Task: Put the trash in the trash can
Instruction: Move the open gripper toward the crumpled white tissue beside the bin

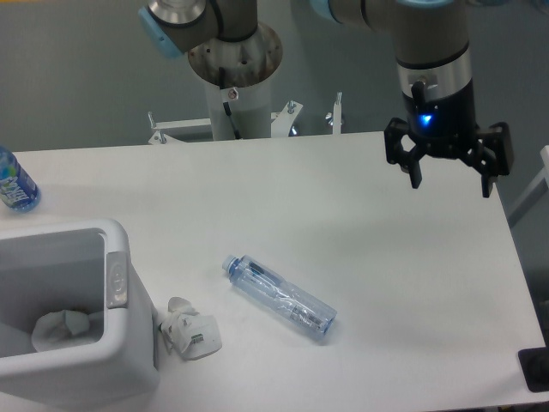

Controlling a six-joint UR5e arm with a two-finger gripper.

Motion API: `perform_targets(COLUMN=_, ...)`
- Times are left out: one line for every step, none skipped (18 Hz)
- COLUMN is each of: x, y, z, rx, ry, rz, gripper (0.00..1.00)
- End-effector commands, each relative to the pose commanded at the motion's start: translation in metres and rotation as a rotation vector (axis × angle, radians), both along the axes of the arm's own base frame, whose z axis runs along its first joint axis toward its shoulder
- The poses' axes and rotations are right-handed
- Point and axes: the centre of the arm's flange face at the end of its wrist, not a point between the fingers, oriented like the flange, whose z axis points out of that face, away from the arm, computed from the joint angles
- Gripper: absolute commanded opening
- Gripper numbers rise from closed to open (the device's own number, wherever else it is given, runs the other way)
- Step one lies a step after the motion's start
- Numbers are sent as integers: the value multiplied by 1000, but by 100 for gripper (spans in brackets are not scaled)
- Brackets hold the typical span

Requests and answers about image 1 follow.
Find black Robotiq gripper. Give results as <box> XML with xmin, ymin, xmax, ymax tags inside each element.
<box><xmin>383</xmin><ymin>80</ymin><xmax>514</xmax><ymax>198</ymax></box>

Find clear plastic bottle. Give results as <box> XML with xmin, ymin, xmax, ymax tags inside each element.
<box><xmin>221</xmin><ymin>255</ymin><xmax>337</xmax><ymax>340</ymax></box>

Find white paper trash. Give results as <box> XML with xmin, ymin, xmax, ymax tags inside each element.
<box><xmin>158</xmin><ymin>296</ymin><xmax>222</xmax><ymax>361</ymax></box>

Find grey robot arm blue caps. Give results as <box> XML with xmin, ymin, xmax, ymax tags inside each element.
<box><xmin>138</xmin><ymin>1</ymin><xmax>514</xmax><ymax>197</ymax></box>

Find white plastic trash can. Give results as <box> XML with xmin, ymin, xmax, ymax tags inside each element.
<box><xmin>1</xmin><ymin>219</ymin><xmax>160</xmax><ymax>409</ymax></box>

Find black clamp at table edge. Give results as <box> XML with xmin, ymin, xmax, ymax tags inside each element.
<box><xmin>518</xmin><ymin>347</ymin><xmax>548</xmax><ymax>393</ymax></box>

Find blue labelled water bottle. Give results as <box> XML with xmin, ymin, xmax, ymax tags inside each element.
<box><xmin>1</xmin><ymin>147</ymin><xmax>41</xmax><ymax>213</ymax></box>

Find white tissue in bin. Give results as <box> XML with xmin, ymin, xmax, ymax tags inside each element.
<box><xmin>31</xmin><ymin>310</ymin><xmax>104</xmax><ymax>352</ymax></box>

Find white frame at right edge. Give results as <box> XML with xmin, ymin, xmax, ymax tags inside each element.
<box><xmin>507</xmin><ymin>145</ymin><xmax>548</xmax><ymax>228</ymax></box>

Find white right base bracket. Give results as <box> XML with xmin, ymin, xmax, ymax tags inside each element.
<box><xmin>325</xmin><ymin>91</ymin><xmax>344</xmax><ymax>135</ymax></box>

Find white base bracket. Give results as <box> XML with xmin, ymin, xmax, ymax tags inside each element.
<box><xmin>148</xmin><ymin>112</ymin><xmax>213</xmax><ymax>145</ymax></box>
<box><xmin>271</xmin><ymin>100</ymin><xmax>304</xmax><ymax>138</ymax></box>
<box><xmin>325</xmin><ymin>91</ymin><xmax>344</xmax><ymax>135</ymax></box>

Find white middle base bracket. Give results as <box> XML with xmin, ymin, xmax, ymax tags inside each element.
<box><xmin>271</xmin><ymin>100</ymin><xmax>304</xmax><ymax>138</ymax></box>

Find white robot pedestal with flange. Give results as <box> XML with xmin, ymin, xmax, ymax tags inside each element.
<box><xmin>188</xmin><ymin>22</ymin><xmax>283</xmax><ymax>141</ymax></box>

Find black cable on pedestal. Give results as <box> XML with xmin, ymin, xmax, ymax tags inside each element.
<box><xmin>218</xmin><ymin>65</ymin><xmax>243</xmax><ymax>141</ymax></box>

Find white left base bracket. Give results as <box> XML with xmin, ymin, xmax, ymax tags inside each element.
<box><xmin>148</xmin><ymin>112</ymin><xmax>213</xmax><ymax>145</ymax></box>

